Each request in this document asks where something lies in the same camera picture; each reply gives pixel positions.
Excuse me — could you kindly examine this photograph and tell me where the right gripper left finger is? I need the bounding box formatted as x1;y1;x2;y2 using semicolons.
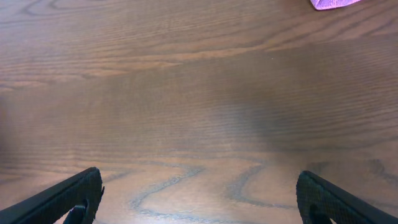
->
1;167;104;224

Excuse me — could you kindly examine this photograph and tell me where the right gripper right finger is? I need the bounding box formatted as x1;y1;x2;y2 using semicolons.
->
296;170;397;224

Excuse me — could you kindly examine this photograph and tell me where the crumpled purple cloth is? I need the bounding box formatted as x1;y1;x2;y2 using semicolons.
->
310;0;360;11

